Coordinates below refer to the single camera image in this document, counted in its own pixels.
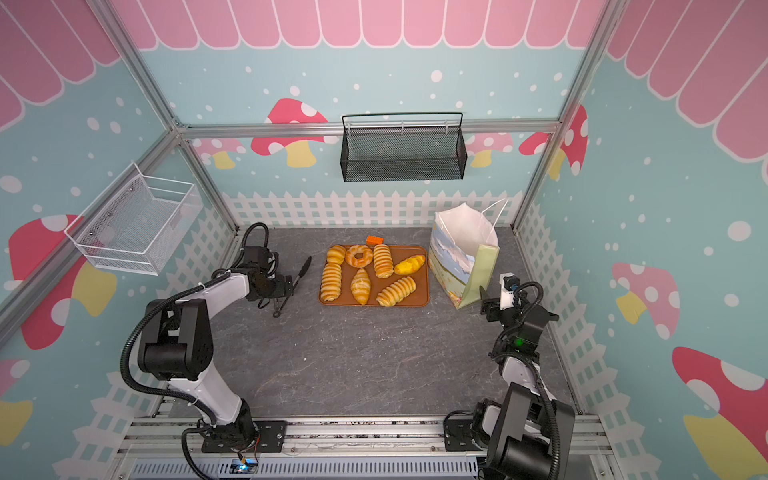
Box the steel tongs with black tips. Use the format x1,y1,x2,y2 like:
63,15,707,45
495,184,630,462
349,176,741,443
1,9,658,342
273,256,312,318

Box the ridged long fake bread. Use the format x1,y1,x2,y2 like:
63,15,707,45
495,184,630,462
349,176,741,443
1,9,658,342
320,263,342,303

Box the yellow round fake bun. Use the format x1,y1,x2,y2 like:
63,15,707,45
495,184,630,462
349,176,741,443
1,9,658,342
326,245,346,265

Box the white paper bag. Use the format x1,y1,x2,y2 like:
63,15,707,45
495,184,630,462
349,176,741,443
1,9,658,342
428,203,500,309

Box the small yellow fake bread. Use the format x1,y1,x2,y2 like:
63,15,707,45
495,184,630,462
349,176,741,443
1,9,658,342
350,268,372,305

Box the twisted ring fake bread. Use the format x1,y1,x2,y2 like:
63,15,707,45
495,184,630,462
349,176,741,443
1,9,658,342
345,245,373,269

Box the oval fake bread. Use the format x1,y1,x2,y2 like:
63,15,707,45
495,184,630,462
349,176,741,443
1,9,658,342
394,255,426,276

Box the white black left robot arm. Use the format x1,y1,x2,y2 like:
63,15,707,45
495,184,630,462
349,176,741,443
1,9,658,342
120,222,294,451

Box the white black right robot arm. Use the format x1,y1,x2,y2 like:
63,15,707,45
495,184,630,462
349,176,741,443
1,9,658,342
443,273,576,479

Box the brown plastic tray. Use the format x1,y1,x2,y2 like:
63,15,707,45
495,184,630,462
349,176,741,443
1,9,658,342
318,246,429,307

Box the white wire wall basket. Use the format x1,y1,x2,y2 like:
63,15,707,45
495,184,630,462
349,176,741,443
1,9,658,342
64,163,203,276

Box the black mesh wall basket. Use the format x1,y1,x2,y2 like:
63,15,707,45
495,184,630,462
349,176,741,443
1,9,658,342
340,111,468,182

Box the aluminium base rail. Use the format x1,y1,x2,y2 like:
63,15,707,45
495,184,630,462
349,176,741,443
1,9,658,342
113,413,625,480

